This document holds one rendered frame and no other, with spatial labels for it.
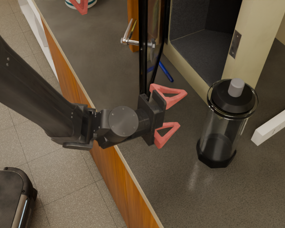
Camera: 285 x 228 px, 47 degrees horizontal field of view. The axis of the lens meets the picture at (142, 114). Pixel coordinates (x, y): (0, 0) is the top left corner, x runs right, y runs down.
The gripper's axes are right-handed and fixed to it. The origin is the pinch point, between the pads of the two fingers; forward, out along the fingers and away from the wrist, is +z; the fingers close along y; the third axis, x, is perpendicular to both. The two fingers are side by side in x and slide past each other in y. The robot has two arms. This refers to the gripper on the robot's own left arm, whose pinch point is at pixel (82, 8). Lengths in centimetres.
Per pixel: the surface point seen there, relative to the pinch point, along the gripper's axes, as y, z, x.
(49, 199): 47, 105, 48
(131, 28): -12.2, 4.4, -8.7
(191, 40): 5.3, 22.2, -29.9
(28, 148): 83, 94, 53
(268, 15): -26.4, 6.1, -35.8
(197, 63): -4.5, 24.8, -26.8
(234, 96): -35.4, 16.2, -21.4
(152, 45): -19.3, 6.8, -11.0
